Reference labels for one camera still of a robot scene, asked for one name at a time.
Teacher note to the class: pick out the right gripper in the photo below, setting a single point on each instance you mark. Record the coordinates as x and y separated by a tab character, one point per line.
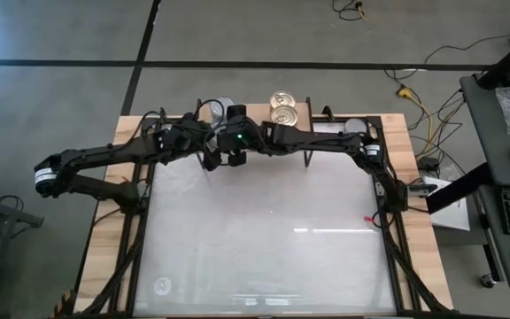
239	135

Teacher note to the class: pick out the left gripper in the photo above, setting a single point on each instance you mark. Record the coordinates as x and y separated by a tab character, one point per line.
190	135

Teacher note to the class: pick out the gold lid red blue can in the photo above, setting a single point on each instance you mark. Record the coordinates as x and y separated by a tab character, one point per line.
284	116
283	97

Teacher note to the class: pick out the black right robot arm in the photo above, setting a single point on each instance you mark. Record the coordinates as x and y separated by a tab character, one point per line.
317	139

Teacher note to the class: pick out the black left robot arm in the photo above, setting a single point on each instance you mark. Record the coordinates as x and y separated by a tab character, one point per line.
104	153

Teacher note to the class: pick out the clear round plastic disc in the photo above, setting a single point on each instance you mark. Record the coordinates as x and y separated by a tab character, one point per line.
163	286

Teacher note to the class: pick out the grey metal stand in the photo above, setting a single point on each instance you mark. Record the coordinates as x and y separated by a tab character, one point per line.
16	215

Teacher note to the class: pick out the yellow black hazard tape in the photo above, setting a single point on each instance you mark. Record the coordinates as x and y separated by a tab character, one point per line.
64	303

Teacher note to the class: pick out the white paper sheet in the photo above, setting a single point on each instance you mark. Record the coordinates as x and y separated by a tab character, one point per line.
452	217

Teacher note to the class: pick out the black diagonal beam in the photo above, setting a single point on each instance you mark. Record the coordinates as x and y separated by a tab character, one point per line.
463	188

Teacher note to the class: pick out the grey desk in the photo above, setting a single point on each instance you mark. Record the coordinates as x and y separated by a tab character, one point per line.
485	133

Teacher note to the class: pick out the black stand pole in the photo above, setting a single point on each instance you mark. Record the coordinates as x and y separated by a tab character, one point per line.
503	66

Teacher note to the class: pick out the black caster wheel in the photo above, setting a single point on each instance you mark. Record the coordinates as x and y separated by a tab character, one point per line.
487	280

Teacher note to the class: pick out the wooden shelf black frame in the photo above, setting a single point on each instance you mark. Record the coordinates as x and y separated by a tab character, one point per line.
257	113

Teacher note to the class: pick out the black metal table frame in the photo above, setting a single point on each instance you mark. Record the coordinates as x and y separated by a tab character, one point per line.
126	248

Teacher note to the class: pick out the grey metal bracket plate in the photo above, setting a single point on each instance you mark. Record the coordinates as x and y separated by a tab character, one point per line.
379	188

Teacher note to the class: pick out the black clamp bracket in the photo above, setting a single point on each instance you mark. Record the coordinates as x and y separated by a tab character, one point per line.
421	188

